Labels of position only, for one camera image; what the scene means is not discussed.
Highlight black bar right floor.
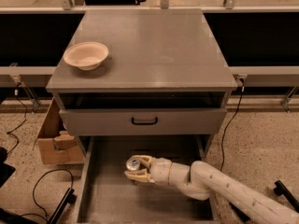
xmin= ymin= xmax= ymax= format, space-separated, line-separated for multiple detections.
xmin=274 ymin=180 xmax=299 ymax=213

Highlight grey open middle drawer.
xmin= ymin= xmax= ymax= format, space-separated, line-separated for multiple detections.
xmin=75 ymin=135 xmax=221 ymax=224

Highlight grey drawer cabinet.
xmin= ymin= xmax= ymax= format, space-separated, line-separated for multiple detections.
xmin=47 ymin=9 xmax=236 ymax=149

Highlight black drawer handle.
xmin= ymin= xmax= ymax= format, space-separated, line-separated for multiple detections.
xmin=131 ymin=117 xmax=158 ymax=126

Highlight black cable floor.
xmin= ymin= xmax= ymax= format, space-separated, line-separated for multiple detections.
xmin=18 ymin=169 xmax=74 ymax=223
xmin=220 ymin=85 xmax=245 ymax=172

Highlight grey top drawer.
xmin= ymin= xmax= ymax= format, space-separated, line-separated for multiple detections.
xmin=60 ymin=108 xmax=227 ymax=136

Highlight black bar left floor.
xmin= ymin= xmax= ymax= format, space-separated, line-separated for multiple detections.
xmin=47 ymin=188 xmax=77 ymax=224

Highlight brown cardboard box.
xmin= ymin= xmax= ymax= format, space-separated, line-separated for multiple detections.
xmin=36 ymin=100 xmax=85 ymax=164

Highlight silver blue redbull can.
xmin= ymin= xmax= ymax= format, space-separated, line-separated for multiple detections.
xmin=126 ymin=158 xmax=140 ymax=171

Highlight black cable left wall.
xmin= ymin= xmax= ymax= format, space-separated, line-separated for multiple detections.
xmin=5 ymin=82 xmax=28 ymax=156

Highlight black cable right floor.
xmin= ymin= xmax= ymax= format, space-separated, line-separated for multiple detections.
xmin=220 ymin=85 xmax=245 ymax=172

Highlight metal railing frame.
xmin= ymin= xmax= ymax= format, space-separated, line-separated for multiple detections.
xmin=0 ymin=0 xmax=299 ymax=114

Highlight white paper bowl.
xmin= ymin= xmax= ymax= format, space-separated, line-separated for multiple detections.
xmin=63 ymin=42 xmax=109 ymax=71

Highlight black bar floor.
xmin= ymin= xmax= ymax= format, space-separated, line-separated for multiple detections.
xmin=47 ymin=188 xmax=77 ymax=224
xmin=274 ymin=180 xmax=299 ymax=213

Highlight black object left edge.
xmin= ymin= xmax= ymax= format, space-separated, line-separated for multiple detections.
xmin=0 ymin=147 xmax=15 ymax=188

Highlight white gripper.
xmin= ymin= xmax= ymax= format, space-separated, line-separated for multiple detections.
xmin=124 ymin=155 xmax=172 ymax=186

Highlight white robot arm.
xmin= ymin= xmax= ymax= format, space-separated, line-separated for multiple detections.
xmin=124 ymin=155 xmax=299 ymax=224

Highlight black cable left floor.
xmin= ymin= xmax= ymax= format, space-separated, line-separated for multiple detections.
xmin=18 ymin=169 xmax=74 ymax=223

